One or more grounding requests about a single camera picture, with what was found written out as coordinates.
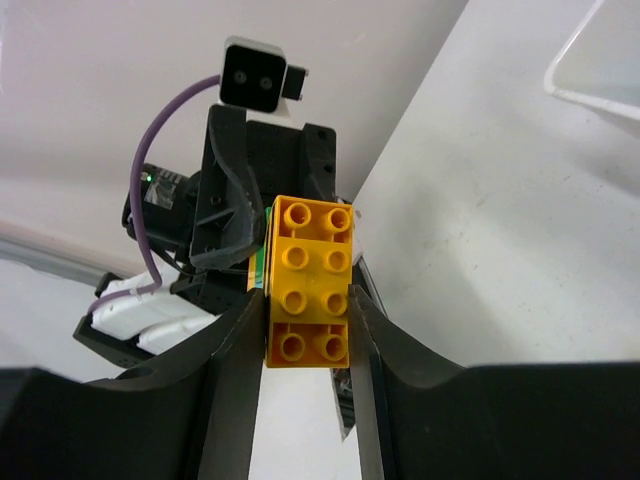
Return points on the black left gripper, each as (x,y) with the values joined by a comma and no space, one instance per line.
(245,166)

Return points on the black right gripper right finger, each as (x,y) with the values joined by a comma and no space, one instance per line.
(422,416)

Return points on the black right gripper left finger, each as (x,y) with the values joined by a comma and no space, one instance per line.
(188,413)

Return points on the long yellow lego brick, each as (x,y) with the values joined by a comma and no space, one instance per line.
(308,272)

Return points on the green number two lego brick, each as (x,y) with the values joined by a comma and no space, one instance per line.
(257,262)

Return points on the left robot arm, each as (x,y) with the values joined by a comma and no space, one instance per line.
(133,319)

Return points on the white three-compartment tray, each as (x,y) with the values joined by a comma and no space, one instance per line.
(598,66)

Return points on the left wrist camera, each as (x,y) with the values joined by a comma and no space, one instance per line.
(257,78)

